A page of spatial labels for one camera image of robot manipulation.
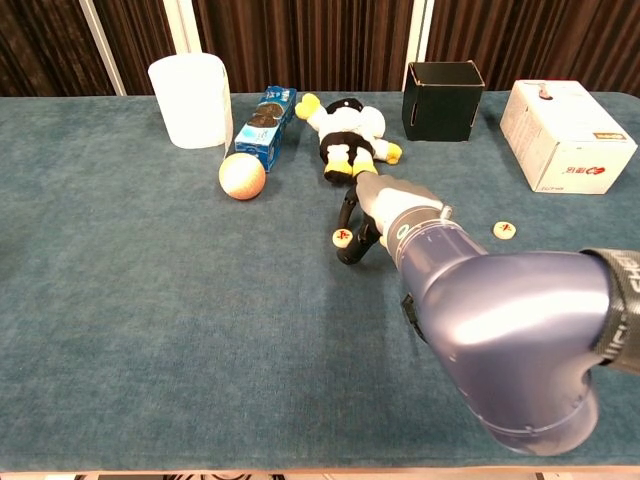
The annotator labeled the white toilet paper roll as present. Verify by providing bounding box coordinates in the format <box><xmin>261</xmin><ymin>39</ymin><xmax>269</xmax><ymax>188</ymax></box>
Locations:
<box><xmin>147</xmin><ymin>52</ymin><xmax>235</xmax><ymax>151</ymax></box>

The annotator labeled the white partition post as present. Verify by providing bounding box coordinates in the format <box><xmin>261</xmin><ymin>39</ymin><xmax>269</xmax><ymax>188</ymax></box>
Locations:
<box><xmin>79</xmin><ymin>0</ymin><xmax>127</xmax><ymax>96</ymax></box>
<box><xmin>402</xmin><ymin>0</ymin><xmax>435</xmax><ymax>92</ymax></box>
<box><xmin>162</xmin><ymin>0</ymin><xmax>204</xmax><ymax>55</ymax></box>

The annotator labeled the blue Oreo cookie box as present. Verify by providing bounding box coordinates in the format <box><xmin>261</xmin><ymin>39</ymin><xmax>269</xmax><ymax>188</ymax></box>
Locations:
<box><xmin>233</xmin><ymin>85</ymin><xmax>298</xmax><ymax>174</ymax></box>

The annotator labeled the white product carton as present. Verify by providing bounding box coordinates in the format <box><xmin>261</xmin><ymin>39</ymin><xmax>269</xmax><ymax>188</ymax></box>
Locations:
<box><xmin>499</xmin><ymin>78</ymin><xmax>639</xmax><ymax>195</ymax></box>

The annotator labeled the black white penguin plush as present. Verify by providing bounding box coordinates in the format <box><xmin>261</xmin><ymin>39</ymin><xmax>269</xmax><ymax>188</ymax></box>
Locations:
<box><xmin>294</xmin><ymin>92</ymin><xmax>404</xmax><ymax>189</ymax></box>

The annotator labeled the teal table cloth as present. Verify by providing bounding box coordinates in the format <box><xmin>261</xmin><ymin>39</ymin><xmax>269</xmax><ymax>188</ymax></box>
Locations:
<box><xmin>0</xmin><ymin>90</ymin><xmax>640</xmax><ymax>474</ymax></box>

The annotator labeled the orange wooden ball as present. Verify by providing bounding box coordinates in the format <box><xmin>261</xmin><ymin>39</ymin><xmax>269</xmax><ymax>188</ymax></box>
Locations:
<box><xmin>218</xmin><ymin>152</ymin><xmax>267</xmax><ymax>201</ymax></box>

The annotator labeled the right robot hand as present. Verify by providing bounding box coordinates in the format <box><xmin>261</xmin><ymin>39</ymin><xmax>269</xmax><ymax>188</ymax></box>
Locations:
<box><xmin>334</xmin><ymin>171</ymin><xmax>447</xmax><ymax>267</ymax></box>

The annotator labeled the black open cardboard box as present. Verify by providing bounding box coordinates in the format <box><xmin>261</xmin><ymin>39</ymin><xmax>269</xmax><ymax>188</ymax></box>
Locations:
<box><xmin>401</xmin><ymin>60</ymin><xmax>486</xmax><ymax>143</ymax></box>

